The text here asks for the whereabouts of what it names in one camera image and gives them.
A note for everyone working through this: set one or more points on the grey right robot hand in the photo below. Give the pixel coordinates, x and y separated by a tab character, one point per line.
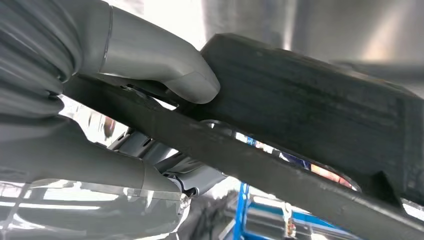
139	53

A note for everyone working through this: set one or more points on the blue metal shelf rack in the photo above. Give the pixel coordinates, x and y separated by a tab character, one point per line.
240	212

